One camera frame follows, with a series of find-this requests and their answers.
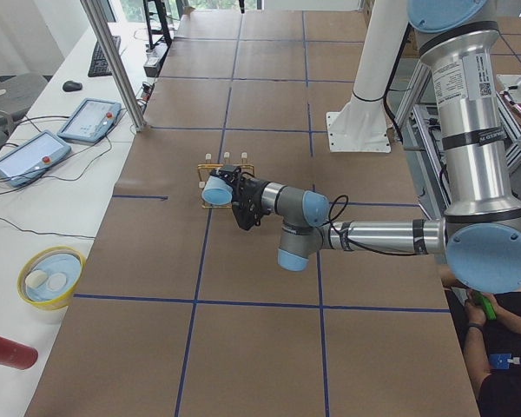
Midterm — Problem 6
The far blue teach pendant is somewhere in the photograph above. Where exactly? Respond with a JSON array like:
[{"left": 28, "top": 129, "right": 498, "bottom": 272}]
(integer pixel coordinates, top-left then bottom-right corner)
[{"left": 57, "top": 98, "right": 122, "bottom": 143}]

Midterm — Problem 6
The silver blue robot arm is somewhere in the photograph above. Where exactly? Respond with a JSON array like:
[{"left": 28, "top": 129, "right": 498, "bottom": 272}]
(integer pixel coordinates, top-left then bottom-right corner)
[{"left": 202, "top": 1, "right": 521, "bottom": 294}]

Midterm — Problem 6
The blue teach pendant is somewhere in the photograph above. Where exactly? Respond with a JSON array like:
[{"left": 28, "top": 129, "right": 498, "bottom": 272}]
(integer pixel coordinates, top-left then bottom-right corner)
[
  {"left": 57, "top": 98, "right": 122, "bottom": 143},
  {"left": 0, "top": 130, "right": 71, "bottom": 188}
]

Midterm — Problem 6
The light blue plastic cup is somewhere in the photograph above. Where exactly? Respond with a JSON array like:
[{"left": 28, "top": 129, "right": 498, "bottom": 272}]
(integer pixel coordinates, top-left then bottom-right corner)
[{"left": 201, "top": 175, "right": 233, "bottom": 206}]

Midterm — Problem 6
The aluminium frame post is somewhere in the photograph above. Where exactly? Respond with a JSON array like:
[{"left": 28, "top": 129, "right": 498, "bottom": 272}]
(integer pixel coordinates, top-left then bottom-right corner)
[{"left": 80, "top": 0, "right": 146, "bottom": 132}]

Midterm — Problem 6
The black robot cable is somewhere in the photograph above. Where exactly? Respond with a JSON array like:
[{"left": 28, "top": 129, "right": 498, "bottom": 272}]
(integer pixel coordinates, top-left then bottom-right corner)
[{"left": 323, "top": 194, "right": 418, "bottom": 257}]

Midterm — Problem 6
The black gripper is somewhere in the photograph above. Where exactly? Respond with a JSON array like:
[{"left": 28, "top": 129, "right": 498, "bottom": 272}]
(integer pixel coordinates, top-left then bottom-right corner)
[{"left": 209, "top": 168, "right": 267, "bottom": 230}]

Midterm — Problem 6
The black computer mouse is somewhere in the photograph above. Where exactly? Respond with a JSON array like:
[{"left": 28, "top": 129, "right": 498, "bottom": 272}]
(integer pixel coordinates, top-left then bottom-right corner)
[{"left": 62, "top": 80, "right": 82, "bottom": 92}]

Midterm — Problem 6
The red cylinder bottle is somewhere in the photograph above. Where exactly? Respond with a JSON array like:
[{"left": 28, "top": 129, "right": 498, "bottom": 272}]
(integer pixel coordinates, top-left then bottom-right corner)
[{"left": 0, "top": 336, "right": 38, "bottom": 370}]

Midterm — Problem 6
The seated person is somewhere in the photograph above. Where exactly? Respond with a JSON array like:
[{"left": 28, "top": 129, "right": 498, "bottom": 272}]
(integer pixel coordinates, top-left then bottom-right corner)
[{"left": 439, "top": 264, "right": 521, "bottom": 416}]

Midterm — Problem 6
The near blue teach pendant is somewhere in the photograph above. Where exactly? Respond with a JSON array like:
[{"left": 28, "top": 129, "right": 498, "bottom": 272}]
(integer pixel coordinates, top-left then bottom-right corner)
[{"left": 0, "top": 130, "right": 71, "bottom": 188}]

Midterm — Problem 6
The gold wire cup holder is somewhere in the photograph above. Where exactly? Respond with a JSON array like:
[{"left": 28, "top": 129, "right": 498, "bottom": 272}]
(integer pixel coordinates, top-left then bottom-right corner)
[{"left": 197, "top": 151, "right": 233, "bottom": 209}]

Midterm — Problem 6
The black keyboard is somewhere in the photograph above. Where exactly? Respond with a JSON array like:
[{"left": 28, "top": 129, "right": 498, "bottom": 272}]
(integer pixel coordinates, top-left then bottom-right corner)
[{"left": 88, "top": 42, "right": 112, "bottom": 77}]

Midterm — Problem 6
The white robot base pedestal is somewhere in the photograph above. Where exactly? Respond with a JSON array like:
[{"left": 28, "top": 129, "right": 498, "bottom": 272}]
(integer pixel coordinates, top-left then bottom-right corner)
[{"left": 326, "top": 1, "right": 405, "bottom": 153}]

